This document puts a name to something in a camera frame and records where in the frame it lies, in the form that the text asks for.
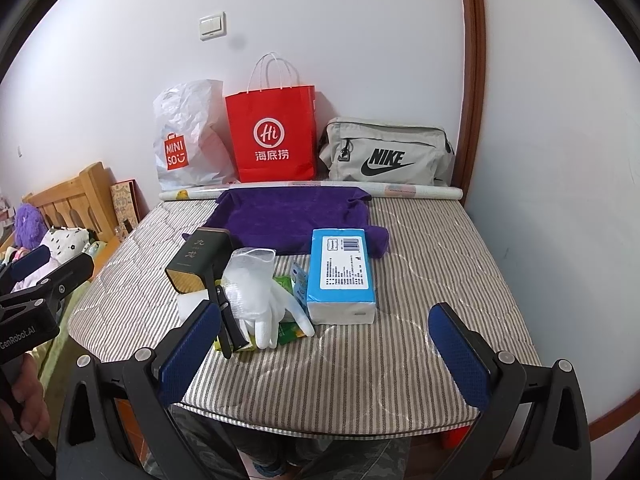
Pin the red paper shopping bag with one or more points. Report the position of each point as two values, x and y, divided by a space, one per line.
273 129

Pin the striped grey mattress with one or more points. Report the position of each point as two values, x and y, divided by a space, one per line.
380 380

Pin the purple towel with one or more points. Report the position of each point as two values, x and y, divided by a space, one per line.
283 219

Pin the purple plush toy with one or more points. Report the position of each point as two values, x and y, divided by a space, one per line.
29 226

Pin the patterned brown box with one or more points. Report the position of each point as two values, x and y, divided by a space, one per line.
125 203

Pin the white wall switch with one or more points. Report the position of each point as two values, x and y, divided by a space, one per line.
212 26

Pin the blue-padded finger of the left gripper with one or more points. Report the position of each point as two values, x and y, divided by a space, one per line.
21 268

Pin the wooden bed headboard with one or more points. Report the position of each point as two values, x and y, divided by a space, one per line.
84 201

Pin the blue tissue pack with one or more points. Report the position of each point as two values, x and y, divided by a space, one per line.
340 288

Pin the person's left hand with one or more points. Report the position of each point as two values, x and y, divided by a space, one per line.
28 391

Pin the rolled white patterned paper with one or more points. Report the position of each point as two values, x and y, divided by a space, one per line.
375 189

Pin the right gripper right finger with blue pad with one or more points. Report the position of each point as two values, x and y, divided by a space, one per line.
554 442

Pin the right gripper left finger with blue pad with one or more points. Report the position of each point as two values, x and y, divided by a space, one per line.
92 439

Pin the white Miniso plastic bag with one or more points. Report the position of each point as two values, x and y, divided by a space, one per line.
188 150

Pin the white foam block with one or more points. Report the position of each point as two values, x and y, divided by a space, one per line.
187 303

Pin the white dotted plush toy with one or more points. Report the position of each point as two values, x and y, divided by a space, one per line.
65 243

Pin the grey Nike bag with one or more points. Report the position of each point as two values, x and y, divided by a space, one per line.
360 150

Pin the dark green box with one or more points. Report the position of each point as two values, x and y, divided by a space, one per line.
200 261

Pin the yellow black pouch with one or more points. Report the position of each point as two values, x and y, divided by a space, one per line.
230 337

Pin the white glove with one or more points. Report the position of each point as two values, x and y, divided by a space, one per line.
281 304

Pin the small blue tissue packet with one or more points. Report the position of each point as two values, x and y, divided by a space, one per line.
299 278

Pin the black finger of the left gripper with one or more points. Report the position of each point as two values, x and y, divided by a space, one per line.
59 283

